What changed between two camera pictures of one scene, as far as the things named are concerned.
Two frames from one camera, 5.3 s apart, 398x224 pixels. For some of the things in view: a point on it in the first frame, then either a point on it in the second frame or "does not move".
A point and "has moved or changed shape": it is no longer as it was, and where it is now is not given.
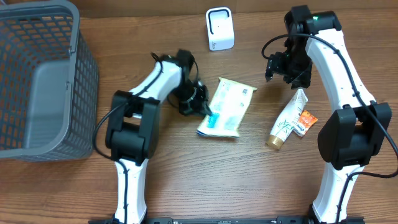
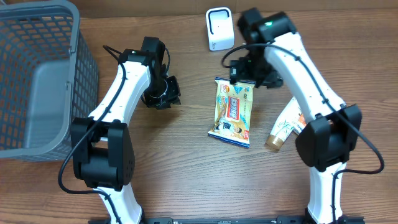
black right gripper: [275, 65] → [239, 70]
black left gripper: [199, 104] → [172, 98]
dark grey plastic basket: [49, 83] does not move
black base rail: [220, 219] does not move
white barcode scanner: [220, 27] does not move
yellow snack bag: [228, 107] has moved or changed shape
